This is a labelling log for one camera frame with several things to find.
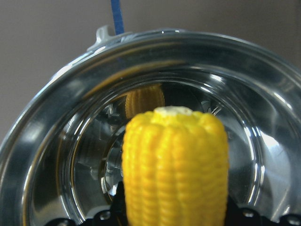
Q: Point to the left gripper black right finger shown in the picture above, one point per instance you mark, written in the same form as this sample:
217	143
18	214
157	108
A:
236	216

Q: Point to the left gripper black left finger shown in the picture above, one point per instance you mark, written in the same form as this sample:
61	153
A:
115	215

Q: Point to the yellow corn cob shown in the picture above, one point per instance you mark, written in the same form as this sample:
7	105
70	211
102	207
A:
175	165

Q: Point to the pale green cooking pot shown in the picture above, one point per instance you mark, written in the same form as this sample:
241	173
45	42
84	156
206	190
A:
60	164

